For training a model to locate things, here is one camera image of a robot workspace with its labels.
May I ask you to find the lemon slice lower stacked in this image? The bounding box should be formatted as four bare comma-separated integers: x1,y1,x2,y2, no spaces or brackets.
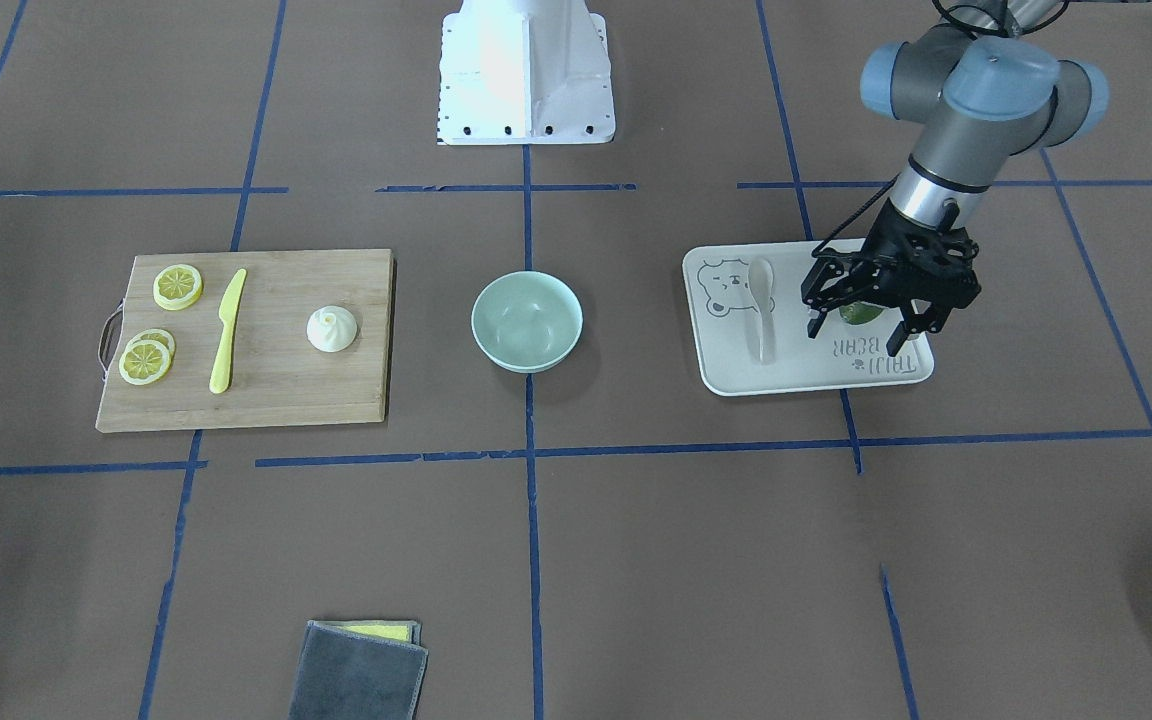
128,328,177,355

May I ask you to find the yellow plastic knife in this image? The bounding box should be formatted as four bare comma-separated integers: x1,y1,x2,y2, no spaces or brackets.
207,268,247,395

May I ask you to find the white steamed bun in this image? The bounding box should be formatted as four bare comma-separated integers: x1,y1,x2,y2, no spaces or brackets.
305,305,358,354

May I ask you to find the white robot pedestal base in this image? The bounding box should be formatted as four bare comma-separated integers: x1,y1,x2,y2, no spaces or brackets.
435,1,617,146

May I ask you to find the cream bear serving tray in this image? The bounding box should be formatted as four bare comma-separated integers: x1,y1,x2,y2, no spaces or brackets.
682,241,934,397

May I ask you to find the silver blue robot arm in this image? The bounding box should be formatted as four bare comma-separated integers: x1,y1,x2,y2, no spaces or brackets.
801,1,1111,356

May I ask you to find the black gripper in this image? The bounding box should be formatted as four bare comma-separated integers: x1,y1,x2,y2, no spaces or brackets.
801,200,980,357

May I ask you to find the lemon slice upper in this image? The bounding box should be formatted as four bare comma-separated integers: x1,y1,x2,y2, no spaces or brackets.
152,264,204,311

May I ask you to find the light green bowl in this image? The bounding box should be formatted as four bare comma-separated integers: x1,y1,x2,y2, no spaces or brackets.
470,272,584,374

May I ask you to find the wooden cutting board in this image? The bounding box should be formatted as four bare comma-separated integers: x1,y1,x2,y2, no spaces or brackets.
94,249,396,433

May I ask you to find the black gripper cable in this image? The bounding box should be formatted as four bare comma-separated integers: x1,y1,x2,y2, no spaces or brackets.
814,185,897,263

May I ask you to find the lemon slice single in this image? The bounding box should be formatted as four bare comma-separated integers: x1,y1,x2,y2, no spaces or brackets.
116,338,173,386

